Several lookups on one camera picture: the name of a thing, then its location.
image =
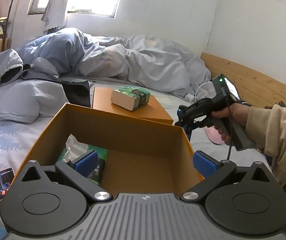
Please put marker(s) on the grey-blue duvet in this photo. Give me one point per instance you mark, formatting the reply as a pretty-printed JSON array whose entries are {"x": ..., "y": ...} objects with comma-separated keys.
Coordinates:
[{"x": 148, "y": 61}]

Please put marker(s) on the green tissue pack on lid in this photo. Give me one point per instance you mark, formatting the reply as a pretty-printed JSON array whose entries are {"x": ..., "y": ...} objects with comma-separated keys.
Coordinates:
[{"x": 130, "y": 98}]

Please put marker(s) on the wooden bed headboard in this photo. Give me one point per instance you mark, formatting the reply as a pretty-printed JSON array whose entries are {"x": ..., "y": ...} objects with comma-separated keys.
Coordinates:
[{"x": 254, "y": 87}]

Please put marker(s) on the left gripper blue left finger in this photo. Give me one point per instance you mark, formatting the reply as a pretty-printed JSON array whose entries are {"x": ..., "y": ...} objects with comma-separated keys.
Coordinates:
[{"x": 86, "y": 163}]

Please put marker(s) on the beige sleeved right forearm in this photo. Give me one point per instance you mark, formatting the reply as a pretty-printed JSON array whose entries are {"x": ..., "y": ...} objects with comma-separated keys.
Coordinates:
[{"x": 267, "y": 128}]

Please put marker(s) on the pink computer mouse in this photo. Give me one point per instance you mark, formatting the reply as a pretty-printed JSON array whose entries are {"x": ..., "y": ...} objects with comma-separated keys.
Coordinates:
[{"x": 213, "y": 135}]

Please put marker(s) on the orange box lid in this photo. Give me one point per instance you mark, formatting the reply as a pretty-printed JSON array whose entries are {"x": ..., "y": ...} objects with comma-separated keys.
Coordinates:
[{"x": 151, "y": 111}]

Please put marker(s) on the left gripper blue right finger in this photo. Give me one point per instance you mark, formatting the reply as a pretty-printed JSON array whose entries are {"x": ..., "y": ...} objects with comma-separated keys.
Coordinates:
[{"x": 204, "y": 164}]

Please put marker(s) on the light blue jacket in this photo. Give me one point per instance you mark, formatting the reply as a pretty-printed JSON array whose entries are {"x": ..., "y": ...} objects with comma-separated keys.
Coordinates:
[{"x": 39, "y": 88}]

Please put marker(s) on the blue Philips electric shaver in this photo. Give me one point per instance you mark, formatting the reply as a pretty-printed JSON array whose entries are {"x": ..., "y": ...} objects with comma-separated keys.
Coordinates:
[{"x": 184, "y": 122}]

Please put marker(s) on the green tissue pack in box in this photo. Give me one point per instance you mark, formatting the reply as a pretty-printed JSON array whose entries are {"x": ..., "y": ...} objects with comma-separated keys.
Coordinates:
[{"x": 74, "y": 149}]

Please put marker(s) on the open orange cardboard box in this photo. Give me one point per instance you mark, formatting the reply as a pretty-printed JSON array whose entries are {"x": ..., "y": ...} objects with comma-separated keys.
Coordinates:
[{"x": 143, "y": 156}]

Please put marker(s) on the person's right hand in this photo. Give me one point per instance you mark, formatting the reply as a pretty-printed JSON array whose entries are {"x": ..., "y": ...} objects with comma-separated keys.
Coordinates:
[{"x": 238, "y": 112}]

